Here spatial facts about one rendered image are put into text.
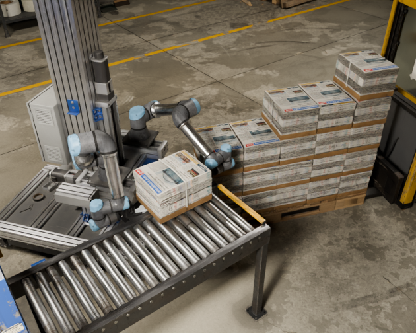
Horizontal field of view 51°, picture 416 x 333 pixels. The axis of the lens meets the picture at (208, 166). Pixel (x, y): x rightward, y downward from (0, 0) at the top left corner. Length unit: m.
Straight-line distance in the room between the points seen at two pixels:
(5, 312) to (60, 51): 1.70
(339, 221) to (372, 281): 0.65
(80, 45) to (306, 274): 2.23
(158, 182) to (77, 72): 0.85
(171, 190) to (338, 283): 1.55
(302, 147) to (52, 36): 1.89
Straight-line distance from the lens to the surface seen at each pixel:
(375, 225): 3.95
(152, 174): 2.57
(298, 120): 3.22
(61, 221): 3.64
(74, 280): 2.40
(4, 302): 1.54
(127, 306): 2.23
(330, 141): 3.48
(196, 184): 2.56
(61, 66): 2.87
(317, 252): 3.60
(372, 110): 3.52
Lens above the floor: 2.58
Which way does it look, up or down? 36 degrees down
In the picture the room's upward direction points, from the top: 1 degrees counter-clockwise
